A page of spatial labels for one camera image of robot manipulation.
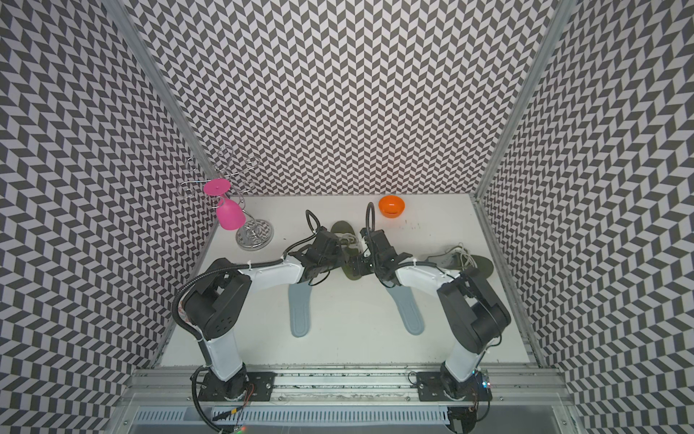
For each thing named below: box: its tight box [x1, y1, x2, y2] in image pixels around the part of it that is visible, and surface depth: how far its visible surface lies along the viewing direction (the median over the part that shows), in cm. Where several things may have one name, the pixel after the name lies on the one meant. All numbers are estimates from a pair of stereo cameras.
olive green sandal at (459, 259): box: [426, 243, 495, 279], surface depth 92 cm
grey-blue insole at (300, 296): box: [288, 283, 312, 338], surface depth 88 cm
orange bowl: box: [378, 195, 406, 219], surface depth 111 cm
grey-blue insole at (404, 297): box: [385, 285, 426, 336], surface depth 88 cm
